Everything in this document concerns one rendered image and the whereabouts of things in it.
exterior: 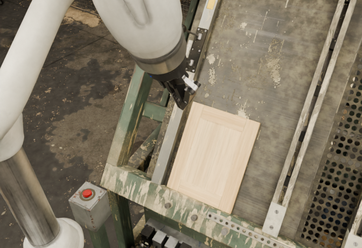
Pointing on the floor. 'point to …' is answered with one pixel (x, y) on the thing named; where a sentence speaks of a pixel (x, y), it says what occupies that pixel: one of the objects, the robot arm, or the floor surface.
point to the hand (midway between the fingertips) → (181, 98)
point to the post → (99, 238)
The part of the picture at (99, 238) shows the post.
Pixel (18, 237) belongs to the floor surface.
